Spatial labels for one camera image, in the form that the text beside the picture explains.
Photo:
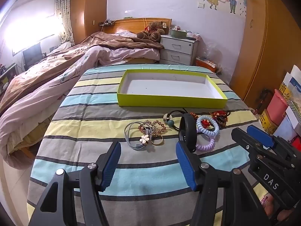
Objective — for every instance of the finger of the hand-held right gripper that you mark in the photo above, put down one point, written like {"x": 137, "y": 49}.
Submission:
{"x": 244, "y": 141}
{"x": 261, "y": 136}

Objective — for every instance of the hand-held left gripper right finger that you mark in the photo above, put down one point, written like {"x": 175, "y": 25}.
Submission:
{"x": 185, "y": 167}

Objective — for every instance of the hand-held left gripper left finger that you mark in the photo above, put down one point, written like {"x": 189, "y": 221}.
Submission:
{"x": 110, "y": 167}

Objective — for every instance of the black wristband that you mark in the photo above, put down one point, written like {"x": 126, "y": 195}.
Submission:
{"x": 191, "y": 131}

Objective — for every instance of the gold rings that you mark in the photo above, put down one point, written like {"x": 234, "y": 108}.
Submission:
{"x": 153, "y": 136}

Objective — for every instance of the gold flower hair clip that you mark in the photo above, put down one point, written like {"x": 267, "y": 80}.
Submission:
{"x": 155, "y": 124}

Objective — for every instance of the green shallow box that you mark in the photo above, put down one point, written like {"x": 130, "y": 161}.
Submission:
{"x": 164, "y": 86}

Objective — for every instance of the person's right hand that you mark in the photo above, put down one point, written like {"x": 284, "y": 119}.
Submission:
{"x": 269, "y": 207}

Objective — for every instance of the yellow cardboard box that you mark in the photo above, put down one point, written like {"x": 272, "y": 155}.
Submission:
{"x": 267, "y": 122}

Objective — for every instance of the pink bucket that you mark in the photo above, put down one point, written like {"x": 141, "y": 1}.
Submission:
{"x": 276, "y": 108}

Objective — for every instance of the striped cloth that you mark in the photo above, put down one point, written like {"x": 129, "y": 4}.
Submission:
{"x": 94, "y": 127}

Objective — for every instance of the white paper bag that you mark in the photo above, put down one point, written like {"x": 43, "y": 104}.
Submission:
{"x": 294, "y": 84}

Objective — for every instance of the orange cardboard box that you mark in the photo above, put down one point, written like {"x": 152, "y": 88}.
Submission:
{"x": 202, "y": 68}

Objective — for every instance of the large wooden closet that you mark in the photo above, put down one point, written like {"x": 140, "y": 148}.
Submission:
{"x": 258, "y": 51}

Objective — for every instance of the clear plastic bag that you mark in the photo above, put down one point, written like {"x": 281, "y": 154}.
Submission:
{"x": 212, "y": 50}

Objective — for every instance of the pink duvet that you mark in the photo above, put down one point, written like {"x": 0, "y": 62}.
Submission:
{"x": 30, "y": 106}

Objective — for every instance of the white nightstand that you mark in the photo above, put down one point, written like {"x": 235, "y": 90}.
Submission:
{"x": 176, "y": 46}

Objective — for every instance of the brown blanket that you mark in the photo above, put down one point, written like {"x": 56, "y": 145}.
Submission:
{"x": 105, "y": 42}

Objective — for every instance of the green basin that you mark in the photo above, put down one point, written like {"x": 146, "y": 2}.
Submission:
{"x": 177, "y": 34}

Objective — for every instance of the brown teddy bear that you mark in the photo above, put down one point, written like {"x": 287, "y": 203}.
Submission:
{"x": 154, "y": 36}

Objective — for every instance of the black chair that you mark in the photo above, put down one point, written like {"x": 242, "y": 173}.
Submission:
{"x": 31, "y": 54}

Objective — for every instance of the wooden headboard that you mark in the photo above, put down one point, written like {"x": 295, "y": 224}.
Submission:
{"x": 131, "y": 24}

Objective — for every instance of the window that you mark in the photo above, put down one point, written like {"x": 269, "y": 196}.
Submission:
{"x": 30, "y": 33}

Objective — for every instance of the floral curtain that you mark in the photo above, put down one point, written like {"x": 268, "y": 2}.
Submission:
{"x": 63, "y": 16}

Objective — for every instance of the wooden wardrobe with flower stickers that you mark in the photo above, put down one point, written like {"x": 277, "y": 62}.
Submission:
{"x": 91, "y": 9}

